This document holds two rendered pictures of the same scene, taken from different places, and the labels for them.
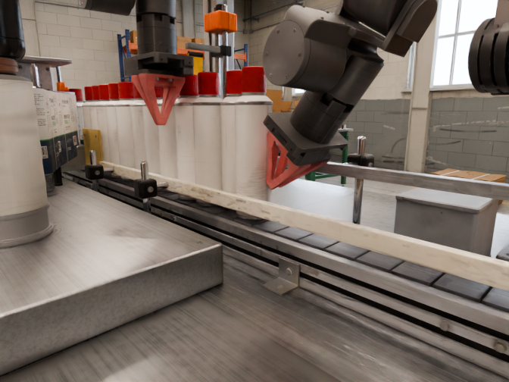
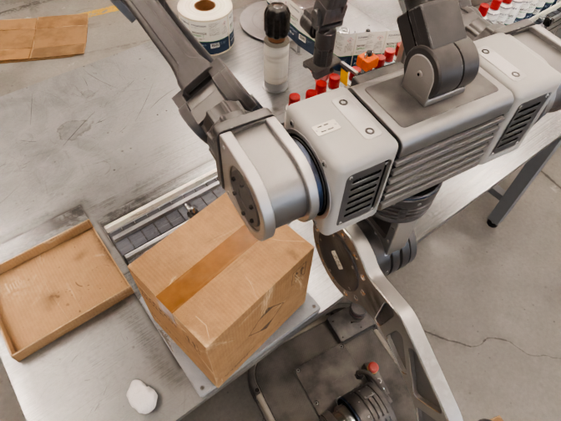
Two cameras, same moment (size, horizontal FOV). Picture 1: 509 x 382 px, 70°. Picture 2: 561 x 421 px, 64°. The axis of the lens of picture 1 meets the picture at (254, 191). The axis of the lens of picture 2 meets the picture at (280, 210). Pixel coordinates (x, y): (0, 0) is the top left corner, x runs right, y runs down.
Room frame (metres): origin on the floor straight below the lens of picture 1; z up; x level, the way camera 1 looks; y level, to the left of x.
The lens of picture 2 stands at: (0.56, -1.01, 1.92)
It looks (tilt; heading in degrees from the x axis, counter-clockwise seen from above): 54 degrees down; 94
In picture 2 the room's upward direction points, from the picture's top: 3 degrees clockwise
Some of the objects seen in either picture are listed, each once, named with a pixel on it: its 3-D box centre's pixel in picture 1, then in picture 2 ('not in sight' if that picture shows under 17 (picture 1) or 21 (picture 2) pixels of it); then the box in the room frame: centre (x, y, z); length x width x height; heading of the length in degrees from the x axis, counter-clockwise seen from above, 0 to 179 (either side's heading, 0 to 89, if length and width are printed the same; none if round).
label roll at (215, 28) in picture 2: not in sight; (206, 23); (0.13, 0.53, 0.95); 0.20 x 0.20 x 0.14
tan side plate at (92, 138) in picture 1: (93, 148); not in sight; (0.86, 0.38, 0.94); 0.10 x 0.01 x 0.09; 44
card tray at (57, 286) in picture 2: not in sight; (56, 284); (-0.05, -0.54, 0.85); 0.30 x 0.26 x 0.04; 44
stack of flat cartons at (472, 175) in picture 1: (464, 187); not in sight; (4.01, -2.38, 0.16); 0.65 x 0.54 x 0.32; 40
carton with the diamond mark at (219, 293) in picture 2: not in sight; (227, 286); (0.41, -0.56, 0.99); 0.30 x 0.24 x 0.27; 53
